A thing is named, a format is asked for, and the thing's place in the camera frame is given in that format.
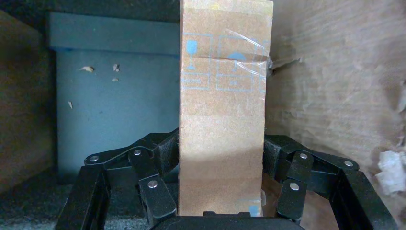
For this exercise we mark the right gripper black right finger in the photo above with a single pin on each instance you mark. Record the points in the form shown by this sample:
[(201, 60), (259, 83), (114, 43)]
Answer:
[(317, 171)]

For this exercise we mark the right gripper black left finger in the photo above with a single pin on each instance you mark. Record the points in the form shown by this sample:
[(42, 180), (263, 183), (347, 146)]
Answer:
[(149, 152)]

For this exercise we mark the small brown cardboard box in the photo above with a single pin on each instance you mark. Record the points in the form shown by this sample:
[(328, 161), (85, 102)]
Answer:
[(222, 111)]

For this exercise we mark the large open cardboard carton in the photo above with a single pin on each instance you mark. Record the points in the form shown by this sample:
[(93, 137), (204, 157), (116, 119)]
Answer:
[(333, 95)]

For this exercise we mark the black foam cross block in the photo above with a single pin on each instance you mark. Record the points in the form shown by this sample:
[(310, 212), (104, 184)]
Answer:
[(31, 206)]

